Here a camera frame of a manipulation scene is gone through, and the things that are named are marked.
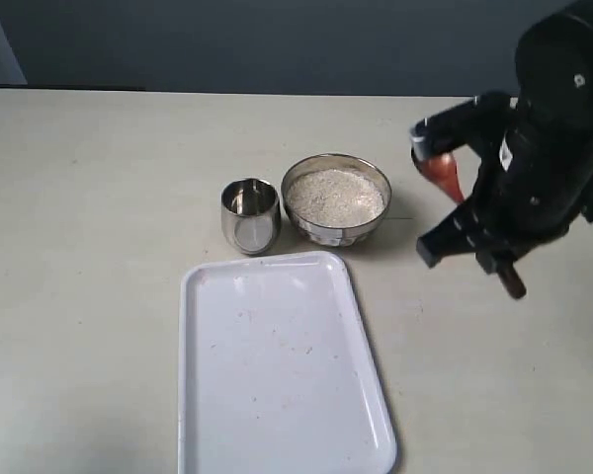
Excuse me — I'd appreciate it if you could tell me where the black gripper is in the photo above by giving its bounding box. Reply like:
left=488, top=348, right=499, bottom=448
left=409, top=97, right=593, bottom=268

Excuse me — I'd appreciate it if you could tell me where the dark red wooden spoon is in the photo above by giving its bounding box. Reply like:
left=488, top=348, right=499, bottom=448
left=411, top=151, right=527, bottom=300

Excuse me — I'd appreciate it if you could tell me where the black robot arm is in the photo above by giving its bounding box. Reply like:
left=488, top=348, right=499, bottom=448
left=410, top=1, right=593, bottom=267

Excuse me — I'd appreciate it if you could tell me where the steel bowl with rice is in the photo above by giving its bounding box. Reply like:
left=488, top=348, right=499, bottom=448
left=281, top=153, right=392, bottom=247

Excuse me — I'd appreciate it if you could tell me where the small steel cup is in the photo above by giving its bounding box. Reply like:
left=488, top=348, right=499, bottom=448
left=221, top=178, right=282, bottom=256

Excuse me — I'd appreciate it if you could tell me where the white plastic tray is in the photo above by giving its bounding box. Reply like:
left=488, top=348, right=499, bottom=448
left=177, top=251, right=398, bottom=473

